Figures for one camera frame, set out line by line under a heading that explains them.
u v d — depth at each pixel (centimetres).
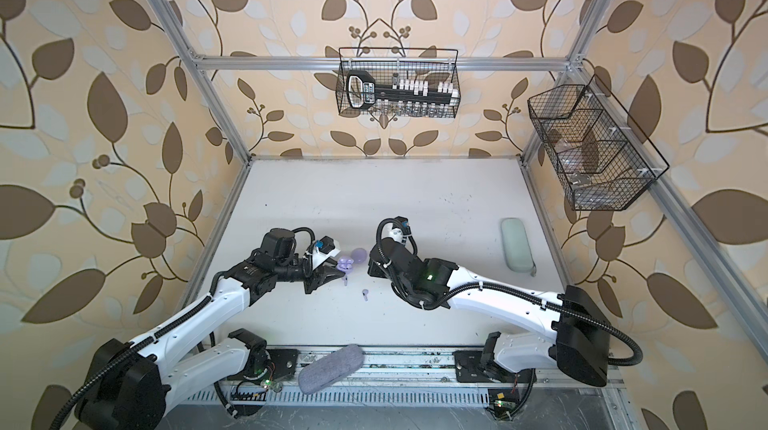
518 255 92
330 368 71
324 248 68
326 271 72
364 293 87
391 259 54
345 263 79
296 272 69
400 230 67
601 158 83
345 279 89
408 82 81
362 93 84
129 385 40
